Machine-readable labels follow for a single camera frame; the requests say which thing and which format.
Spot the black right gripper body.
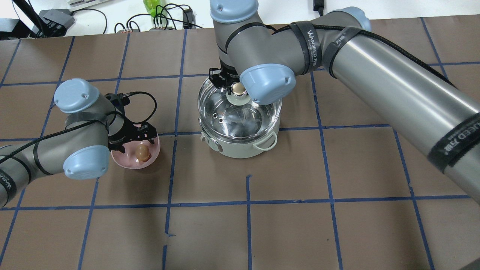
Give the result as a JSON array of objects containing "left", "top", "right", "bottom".
[{"left": 209, "top": 64, "right": 240, "bottom": 95}]

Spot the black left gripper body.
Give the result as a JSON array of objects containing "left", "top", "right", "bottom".
[{"left": 106, "top": 92, "right": 158, "bottom": 153}]

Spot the brown egg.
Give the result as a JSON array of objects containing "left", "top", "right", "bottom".
[{"left": 135, "top": 144, "right": 151, "bottom": 162}]

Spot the glass pot lid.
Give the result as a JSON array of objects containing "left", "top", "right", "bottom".
[{"left": 197, "top": 79, "right": 282, "bottom": 140}]

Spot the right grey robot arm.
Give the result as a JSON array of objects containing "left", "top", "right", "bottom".
[{"left": 210, "top": 0, "right": 480, "bottom": 202}]

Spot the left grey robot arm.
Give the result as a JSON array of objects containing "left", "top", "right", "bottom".
[{"left": 0, "top": 78, "right": 159, "bottom": 207}]

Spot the pale green cooking pot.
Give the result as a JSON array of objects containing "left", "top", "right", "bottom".
[{"left": 199, "top": 91, "right": 281, "bottom": 159}]

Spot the pink bowl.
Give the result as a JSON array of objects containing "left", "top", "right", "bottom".
[{"left": 108, "top": 122, "right": 161, "bottom": 170}]

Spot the green drink bottle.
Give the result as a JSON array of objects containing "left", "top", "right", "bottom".
[{"left": 143, "top": 0, "right": 167, "bottom": 18}]

